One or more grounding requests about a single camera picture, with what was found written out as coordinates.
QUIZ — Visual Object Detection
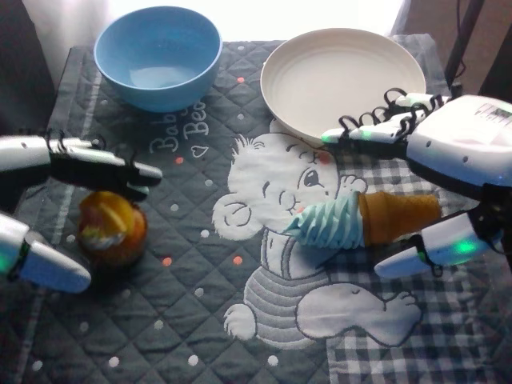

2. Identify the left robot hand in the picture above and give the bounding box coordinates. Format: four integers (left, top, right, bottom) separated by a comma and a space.
0, 127, 164, 295

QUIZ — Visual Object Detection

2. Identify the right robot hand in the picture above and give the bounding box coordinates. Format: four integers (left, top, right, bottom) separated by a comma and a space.
322, 88, 512, 279

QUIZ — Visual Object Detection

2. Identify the toy ice cream cone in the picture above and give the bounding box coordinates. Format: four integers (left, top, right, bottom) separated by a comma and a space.
282, 190, 442, 248

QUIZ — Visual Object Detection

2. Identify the orange toy cupcake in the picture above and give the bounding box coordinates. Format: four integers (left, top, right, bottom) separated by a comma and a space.
76, 190, 149, 268

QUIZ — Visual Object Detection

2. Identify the cream round plate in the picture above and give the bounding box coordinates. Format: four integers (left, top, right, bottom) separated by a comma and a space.
259, 27, 427, 142

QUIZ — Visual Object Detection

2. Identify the blue bowl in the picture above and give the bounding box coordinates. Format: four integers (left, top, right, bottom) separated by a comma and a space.
93, 8, 223, 114

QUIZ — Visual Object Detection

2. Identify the black stand leg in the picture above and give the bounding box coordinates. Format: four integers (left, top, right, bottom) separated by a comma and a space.
444, 0, 486, 81
478, 38, 512, 96

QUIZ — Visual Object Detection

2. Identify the black curtain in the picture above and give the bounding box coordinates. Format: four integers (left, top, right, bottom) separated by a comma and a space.
0, 0, 57, 137

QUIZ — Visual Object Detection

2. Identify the grey quilt with bear print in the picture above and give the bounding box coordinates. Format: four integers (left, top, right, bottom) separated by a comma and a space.
0, 34, 512, 384

